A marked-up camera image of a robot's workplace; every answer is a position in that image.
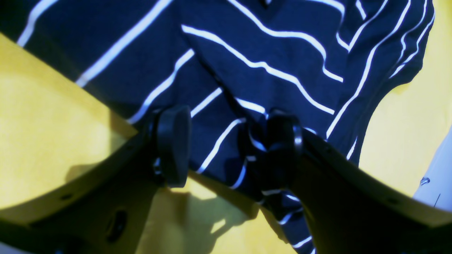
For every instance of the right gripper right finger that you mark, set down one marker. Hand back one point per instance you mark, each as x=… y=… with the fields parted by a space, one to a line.
x=348 y=211

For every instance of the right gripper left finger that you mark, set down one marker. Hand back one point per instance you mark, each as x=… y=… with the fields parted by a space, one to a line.
x=104 y=210

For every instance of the navy white striped T-shirt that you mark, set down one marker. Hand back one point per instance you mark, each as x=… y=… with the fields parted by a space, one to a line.
x=329 y=62

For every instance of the yellow table cloth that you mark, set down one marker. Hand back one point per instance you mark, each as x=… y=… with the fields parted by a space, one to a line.
x=53 y=131

